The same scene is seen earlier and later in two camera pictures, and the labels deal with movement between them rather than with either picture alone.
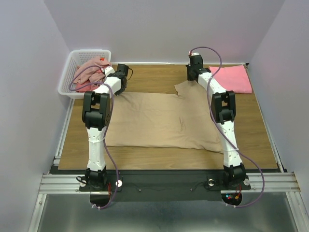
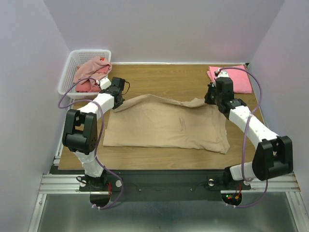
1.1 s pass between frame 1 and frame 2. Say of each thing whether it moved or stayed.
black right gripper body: moved
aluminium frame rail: stayed
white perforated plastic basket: stayed
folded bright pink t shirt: stayed
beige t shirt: moved
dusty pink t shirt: stayed
